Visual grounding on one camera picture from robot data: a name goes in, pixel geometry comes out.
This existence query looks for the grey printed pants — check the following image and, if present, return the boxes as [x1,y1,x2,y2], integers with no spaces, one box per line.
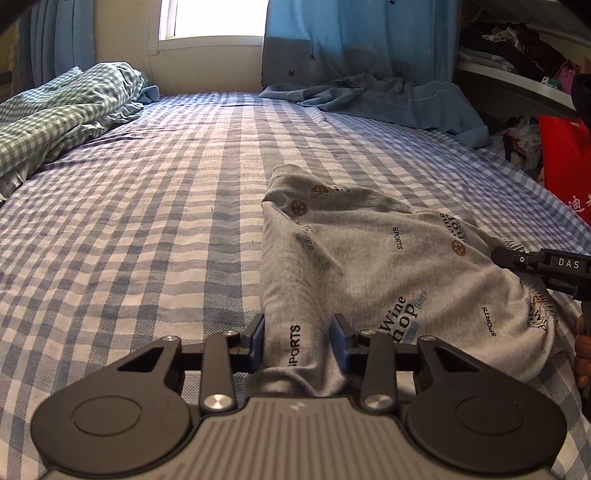
[247,165,558,396]

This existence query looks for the person's right hand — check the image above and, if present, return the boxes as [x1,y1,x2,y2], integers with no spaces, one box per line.
[574,316,591,389]

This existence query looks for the white shelf board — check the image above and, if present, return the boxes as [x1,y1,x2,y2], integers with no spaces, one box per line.
[456,61,575,110]

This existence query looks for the red bag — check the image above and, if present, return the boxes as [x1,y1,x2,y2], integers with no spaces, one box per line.
[539,115,591,224]

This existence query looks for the crumpled patterned cloth by shelf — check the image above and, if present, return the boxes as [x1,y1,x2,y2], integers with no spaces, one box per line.
[501,116,543,180]

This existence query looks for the dark clothes pile on shelf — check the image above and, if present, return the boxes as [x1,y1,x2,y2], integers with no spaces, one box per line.
[459,19,581,93]

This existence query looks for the blue checked bed sheet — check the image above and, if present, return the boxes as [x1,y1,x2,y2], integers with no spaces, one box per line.
[1,93,590,479]

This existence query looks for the blue star curtain right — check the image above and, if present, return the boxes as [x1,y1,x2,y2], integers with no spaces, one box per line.
[262,0,461,87]

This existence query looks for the green checked quilt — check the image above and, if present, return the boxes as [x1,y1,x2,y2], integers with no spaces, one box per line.
[1,62,160,202]

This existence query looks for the blue curtain left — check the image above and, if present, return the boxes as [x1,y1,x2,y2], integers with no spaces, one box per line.
[16,0,95,90]

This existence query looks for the window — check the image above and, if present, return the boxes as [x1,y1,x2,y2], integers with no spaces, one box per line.
[147,0,269,56]

